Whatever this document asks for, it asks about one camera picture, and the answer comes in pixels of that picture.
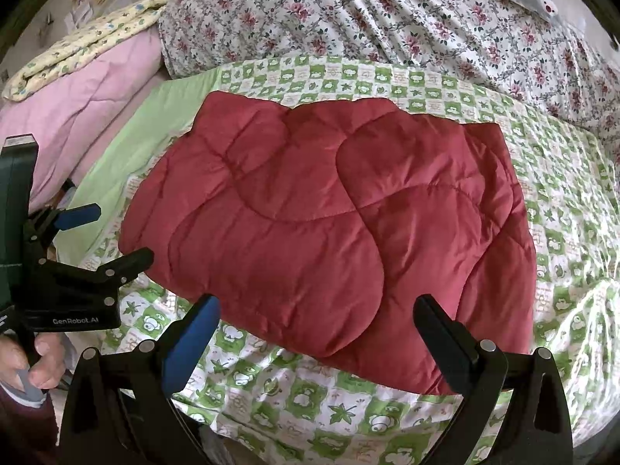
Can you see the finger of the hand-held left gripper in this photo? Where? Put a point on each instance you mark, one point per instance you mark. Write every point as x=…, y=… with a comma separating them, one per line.
x=80, y=217
x=126, y=264

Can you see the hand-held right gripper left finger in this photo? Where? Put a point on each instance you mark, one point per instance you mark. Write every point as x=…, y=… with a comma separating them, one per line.
x=191, y=344

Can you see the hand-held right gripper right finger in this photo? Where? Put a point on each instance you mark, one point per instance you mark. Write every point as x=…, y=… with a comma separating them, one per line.
x=445, y=344

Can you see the red quilted jacket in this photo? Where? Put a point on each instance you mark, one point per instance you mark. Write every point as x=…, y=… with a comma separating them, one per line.
x=315, y=232

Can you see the person's left forearm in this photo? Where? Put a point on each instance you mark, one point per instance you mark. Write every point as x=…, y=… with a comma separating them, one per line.
x=24, y=421

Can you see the person's left hand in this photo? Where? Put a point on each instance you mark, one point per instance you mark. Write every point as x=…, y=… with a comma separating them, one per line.
x=46, y=356

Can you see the pink quilt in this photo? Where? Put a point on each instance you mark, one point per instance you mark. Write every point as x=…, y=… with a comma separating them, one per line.
x=82, y=116

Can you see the green printed bed sheet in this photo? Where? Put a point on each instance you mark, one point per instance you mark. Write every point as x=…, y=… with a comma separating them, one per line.
x=300, y=407

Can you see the yellow floral folded blanket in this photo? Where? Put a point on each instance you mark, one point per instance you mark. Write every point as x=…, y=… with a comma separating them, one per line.
x=92, y=41

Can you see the floral rose quilt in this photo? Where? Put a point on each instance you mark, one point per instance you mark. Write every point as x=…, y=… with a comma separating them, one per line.
x=387, y=14

